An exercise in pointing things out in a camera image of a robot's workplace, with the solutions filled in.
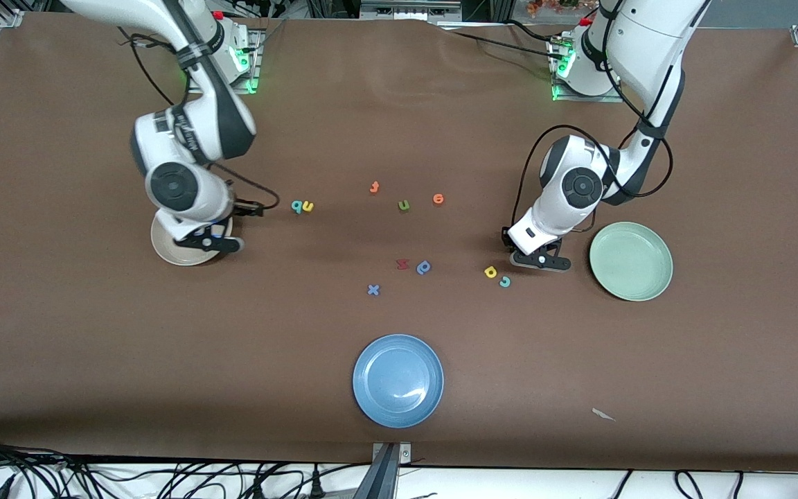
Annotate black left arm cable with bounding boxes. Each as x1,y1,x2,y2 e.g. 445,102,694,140
515,0,675,233

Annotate black base power cable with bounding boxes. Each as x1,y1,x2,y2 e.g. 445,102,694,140
437,19,566,63

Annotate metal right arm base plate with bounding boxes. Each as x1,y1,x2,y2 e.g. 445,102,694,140
186,28,265,94

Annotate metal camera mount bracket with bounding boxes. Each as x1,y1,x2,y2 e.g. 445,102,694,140
370,442,412,499

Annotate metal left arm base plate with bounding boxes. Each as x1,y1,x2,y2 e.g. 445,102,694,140
550,35,625,103

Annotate orange dried flowers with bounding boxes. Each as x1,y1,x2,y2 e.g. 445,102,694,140
527,0,580,16

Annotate grey equipment box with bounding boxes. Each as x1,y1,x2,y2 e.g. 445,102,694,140
360,0,463,21

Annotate blue round plate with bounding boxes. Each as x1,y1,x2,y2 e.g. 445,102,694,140
353,334,445,429

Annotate beige round plate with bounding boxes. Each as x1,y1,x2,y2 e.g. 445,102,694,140
150,208,233,267

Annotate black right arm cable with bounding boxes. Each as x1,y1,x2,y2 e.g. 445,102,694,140
116,26,281,211

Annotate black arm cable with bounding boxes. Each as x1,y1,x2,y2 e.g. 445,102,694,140
116,26,281,211
515,0,675,233

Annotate green round plate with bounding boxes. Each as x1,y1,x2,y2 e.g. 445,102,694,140
589,222,674,302

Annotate black cable bundle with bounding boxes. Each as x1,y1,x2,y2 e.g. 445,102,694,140
0,433,372,499

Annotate brown table cover sheet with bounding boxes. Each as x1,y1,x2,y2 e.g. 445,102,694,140
0,12,798,472

